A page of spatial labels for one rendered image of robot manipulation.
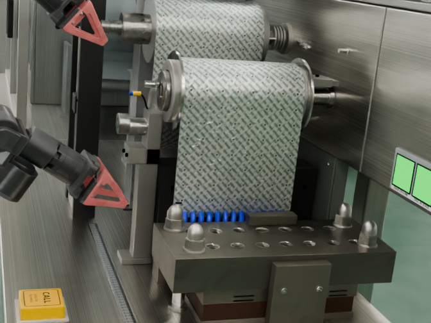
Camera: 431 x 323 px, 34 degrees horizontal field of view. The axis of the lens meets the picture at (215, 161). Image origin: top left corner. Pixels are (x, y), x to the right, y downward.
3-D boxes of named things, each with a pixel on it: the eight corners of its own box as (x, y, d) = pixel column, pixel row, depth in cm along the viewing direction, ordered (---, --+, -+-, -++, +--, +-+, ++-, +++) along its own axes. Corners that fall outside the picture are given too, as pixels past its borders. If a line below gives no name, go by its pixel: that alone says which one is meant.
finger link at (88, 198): (117, 225, 123) (72, 198, 120) (110, 211, 130) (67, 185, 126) (140, 193, 123) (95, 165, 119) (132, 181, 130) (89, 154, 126)
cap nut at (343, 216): (329, 221, 136) (332, 199, 135) (346, 221, 138) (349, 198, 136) (338, 228, 133) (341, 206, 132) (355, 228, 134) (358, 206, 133)
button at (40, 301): (18, 302, 121) (18, 289, 120) (60, 300, 123) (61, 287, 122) (20, 322, 114) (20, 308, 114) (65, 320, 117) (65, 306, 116)
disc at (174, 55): (159, 120, 140) (165, 45, 136) (161, 120, 140) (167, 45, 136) (177, 140, 127) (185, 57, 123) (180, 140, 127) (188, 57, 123)
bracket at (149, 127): (115, 255, 144) (124, 106, 136) (145, 254, 146) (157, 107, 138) (118, 265, 139) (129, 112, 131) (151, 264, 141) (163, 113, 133)
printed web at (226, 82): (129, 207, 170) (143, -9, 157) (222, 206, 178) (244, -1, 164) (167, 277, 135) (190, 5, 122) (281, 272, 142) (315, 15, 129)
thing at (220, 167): (171, 219, 132) (179, 122, 127) (288, 217, 140) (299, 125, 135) (172, 220, 132) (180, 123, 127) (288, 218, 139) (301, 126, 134)
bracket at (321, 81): (300, 81, 141) (301, 72, 141) (326, 82, 143) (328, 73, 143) (310, 86, 137) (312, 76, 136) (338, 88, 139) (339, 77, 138)
